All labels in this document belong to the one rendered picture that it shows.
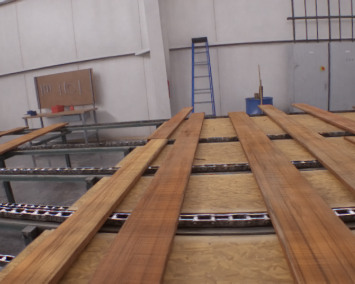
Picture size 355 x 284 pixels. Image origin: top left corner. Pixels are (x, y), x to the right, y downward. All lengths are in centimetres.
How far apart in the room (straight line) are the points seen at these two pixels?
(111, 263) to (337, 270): 60
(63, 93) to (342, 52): 678
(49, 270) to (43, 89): 695
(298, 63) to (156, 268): 555
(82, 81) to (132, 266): 637
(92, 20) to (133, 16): 113
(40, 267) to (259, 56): 610
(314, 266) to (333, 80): 566
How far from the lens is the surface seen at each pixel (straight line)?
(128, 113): 670
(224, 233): 95
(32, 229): 122
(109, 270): 76
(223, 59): 632
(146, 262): 76
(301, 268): 74
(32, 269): 85
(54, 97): 741
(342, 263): 78
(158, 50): 559
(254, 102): 535
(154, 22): 561
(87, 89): 686
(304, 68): 599
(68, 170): 180
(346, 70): 636
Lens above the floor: 135
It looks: 13 degrees down
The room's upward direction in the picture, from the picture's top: 5 degrees counter-clockwise
